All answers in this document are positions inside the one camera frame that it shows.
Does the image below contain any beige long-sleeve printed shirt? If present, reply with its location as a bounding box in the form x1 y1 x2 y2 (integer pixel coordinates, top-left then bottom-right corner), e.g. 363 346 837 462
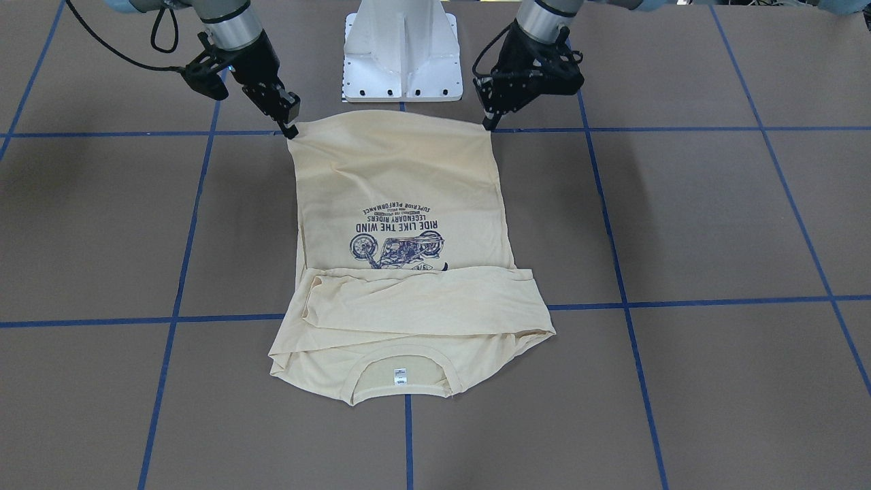
268 110 556 406

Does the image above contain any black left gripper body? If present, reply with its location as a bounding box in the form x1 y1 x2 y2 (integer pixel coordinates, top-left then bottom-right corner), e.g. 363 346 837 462
473 20 585 122

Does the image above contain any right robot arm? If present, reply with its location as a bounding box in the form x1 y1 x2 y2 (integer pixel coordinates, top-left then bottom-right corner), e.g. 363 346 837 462
107 1 301 140

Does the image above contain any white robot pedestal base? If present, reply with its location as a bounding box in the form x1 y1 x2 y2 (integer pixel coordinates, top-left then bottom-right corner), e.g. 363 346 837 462
342 1 463 103

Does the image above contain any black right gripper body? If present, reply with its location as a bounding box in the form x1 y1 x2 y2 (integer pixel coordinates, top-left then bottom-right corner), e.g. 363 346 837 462
228 31 301 127

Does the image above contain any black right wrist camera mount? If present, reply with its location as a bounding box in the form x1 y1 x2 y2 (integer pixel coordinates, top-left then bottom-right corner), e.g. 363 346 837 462
180 50 229 101

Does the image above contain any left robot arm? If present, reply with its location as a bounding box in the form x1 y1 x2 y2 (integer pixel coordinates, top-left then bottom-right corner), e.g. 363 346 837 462
472 1 869 133

